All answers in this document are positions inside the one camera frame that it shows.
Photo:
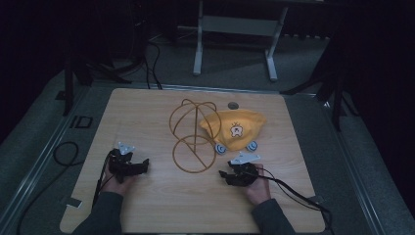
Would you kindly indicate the person's left hand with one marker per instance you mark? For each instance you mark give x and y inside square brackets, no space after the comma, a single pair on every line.
[118,186]

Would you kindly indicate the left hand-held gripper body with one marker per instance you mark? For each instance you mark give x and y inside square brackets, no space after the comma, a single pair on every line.
[122,164]

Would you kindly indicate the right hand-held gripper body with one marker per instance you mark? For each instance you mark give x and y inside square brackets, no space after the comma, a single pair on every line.
[244,173]

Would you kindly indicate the yellow hat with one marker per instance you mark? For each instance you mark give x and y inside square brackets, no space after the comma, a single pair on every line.
[243,122]

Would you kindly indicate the person's right hand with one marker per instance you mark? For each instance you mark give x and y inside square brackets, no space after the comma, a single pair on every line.
[259,191]

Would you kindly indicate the metal floor rail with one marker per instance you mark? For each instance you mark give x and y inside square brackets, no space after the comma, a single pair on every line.
[39,166]
[212,88]
[354,173]

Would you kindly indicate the black tripod stand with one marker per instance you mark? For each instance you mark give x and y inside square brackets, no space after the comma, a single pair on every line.
[68,84]
[337,98]

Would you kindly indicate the white metal desk frame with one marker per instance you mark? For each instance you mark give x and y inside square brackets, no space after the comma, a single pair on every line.
[239,26]

